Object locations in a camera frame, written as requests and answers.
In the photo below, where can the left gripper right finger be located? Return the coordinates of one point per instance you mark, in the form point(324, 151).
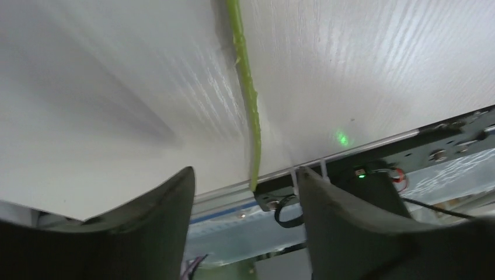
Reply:
point(349, 238)

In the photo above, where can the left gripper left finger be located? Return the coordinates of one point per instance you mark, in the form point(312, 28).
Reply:
point(142, 239)

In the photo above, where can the pink fake flower stem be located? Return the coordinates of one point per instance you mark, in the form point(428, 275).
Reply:
point(248, 89)

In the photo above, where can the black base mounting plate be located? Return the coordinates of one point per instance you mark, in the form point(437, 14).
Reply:
point(444, 160)

